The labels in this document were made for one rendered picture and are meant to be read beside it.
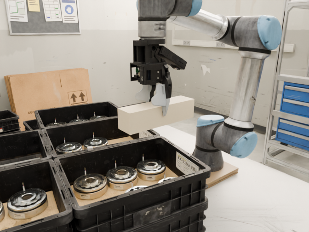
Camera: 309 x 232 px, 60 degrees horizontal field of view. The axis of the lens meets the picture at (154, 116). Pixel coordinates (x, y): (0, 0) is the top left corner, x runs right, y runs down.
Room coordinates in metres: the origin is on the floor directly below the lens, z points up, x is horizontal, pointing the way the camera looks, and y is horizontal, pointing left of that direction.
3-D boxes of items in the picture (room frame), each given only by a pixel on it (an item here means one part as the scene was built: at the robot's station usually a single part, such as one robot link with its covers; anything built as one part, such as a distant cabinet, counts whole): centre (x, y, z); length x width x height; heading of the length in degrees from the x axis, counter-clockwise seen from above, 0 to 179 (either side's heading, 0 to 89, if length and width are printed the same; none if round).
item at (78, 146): (0.99, 0.35, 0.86); 0.10 x 0.10 x 0.01
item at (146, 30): (0.74, 0.00, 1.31); 0.08 x 0.08 x 0.05
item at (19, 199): (0.65, 0.36, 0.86); 0.05 x 0.05 x 0.01
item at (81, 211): (0.72, 0.07, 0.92); 0.40 x 0.30 x 0.02; 119
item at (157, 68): (0.74, 0.01, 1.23); 0.09 x 0.08 x 0.12; 128
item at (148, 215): (0.72, 0.07, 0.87); 0.40 x 0.30 x 0.11; 119
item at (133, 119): (0.75, -0.01, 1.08); 0.24 x 0.06 x 0.06; 128
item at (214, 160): (1.10, -0.24, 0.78); 0.15 x 0.15 x 0.10
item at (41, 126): (1.25, 0.36, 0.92); 0.40 x 0.30 x 0.02; 119
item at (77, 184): (0.73, 0.20, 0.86); 0.10 x 0.10 x 0.01
